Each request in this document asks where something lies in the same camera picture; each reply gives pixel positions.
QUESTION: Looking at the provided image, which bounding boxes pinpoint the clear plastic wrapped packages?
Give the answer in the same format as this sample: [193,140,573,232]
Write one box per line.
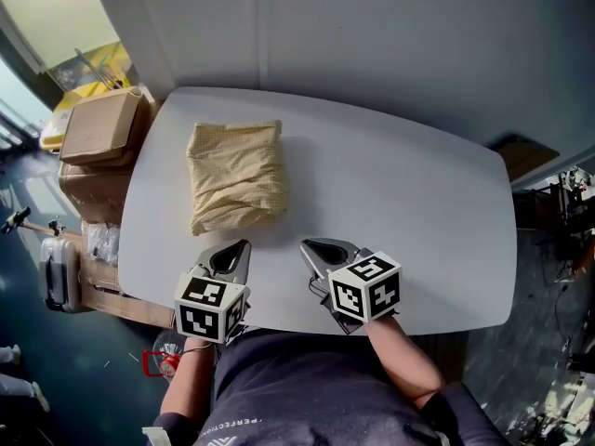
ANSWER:
[81,220,122,269]

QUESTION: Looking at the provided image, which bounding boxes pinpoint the person's right forearm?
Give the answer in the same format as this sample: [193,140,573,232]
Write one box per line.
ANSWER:
[366,316,447,411]

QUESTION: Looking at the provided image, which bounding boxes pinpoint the silver hard-shell suitcase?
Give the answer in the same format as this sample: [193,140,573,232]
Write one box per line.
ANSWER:
[39,237,83,314]

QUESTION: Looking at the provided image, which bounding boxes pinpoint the small brown cardboard box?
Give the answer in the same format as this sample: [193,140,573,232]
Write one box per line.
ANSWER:
[59,85,150,166]

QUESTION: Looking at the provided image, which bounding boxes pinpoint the cluttered equipment workbench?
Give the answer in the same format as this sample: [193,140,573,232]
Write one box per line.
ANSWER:
[510,167,595,281]

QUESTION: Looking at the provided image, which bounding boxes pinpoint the clear water bottle red handle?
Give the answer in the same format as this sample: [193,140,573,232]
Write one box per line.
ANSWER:
[141,330,187,379]

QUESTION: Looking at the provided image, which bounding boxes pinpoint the white arm strap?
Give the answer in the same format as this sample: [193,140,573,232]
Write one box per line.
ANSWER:
[141,426,171,446]

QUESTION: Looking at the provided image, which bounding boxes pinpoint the open brown cardboard box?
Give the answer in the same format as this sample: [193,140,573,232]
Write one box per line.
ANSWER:
[486,132,562,183]

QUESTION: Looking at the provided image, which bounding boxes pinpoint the wooden pole black grip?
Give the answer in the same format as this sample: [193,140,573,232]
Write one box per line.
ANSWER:
[0,206,84,239]

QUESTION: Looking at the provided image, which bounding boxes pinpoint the flat brown cardboard sheet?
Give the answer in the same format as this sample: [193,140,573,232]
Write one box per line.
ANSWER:
[78,257,180,330]

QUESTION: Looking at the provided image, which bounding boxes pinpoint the person's left forearm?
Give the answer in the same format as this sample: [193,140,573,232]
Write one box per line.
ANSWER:
[160,336,218,420]

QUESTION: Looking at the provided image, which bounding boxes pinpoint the large taped cardboard box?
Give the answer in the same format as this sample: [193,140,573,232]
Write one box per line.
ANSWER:
[58,160,136,225]

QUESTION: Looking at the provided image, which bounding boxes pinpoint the person's dark navy shirt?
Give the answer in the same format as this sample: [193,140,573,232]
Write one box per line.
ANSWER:
[152,327,508,446]

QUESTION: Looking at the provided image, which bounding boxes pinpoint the yellow cloth trousers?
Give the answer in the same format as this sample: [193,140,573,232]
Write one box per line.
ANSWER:
[185,119,289,237]

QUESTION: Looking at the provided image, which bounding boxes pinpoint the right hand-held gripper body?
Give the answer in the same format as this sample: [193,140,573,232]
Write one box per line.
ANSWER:
[307,250,403,336]

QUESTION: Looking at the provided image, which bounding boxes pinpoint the white electronics pile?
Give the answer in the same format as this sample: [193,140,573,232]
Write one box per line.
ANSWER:
[501,378,595,446]

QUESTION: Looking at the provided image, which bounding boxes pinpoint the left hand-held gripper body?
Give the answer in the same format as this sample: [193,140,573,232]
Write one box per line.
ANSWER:
[173,272,253,346]

